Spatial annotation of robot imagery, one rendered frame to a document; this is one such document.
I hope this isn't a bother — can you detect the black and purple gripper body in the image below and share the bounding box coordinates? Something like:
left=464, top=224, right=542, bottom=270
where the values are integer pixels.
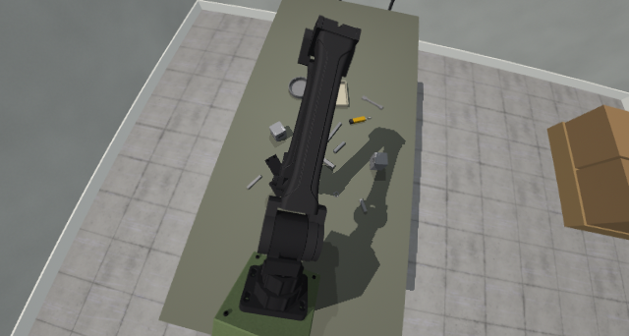
left=269, top=181, right=283, bottom=197

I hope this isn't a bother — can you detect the beige open tray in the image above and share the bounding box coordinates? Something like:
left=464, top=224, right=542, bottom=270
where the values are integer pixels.
left=335, top=81, right=348, bottom=107

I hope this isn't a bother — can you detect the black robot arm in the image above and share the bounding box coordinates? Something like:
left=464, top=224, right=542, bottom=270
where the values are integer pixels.
left=239, top=15, right=361, bottom=320

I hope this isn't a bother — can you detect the yellow-handled screwdriver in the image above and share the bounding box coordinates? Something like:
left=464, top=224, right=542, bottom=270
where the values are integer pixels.
left=349, top=116, right=368, bottom=125

